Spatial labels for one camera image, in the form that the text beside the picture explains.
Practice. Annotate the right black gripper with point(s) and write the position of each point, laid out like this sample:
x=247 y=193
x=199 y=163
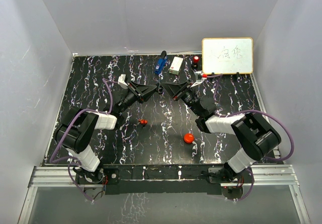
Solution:
x=176 y=89

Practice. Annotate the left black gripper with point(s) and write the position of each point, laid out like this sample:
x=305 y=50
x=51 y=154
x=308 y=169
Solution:
x=141 y=92

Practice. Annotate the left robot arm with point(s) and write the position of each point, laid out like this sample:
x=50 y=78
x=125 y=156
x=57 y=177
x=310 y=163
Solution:
x=77 y=127

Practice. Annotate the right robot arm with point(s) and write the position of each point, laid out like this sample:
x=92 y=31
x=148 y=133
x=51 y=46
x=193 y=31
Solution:
x=254 y=133

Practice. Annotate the red round case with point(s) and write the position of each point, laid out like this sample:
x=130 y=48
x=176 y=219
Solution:
x=188 y=138

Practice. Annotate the white rectangular box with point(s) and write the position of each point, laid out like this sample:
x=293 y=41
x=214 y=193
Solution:
x=176 y=65

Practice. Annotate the red earbud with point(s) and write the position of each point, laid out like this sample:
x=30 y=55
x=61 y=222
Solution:
x=143 y=121

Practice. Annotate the blue stapler tool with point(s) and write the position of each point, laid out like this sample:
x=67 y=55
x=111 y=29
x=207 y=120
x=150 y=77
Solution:
x=161 y=62

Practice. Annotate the red cap black bottle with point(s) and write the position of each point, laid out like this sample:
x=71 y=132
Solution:
x=195 y=61

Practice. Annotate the white dry-erase board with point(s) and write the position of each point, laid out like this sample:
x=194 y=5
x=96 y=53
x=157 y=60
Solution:
x=228 y=55

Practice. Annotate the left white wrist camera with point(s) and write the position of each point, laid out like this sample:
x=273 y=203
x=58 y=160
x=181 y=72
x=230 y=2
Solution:
x=122 y=81

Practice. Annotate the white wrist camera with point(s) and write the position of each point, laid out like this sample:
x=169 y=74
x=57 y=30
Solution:
x=200 y=77
x=122 y=81

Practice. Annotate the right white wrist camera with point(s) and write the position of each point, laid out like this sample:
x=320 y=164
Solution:
x=200 y=77

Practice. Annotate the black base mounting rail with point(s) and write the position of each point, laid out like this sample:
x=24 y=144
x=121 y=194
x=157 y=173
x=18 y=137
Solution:
x=202 y=178

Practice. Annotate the aluminium frame rail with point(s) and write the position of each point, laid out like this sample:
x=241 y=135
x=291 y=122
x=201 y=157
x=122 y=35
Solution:
x=263 y=175

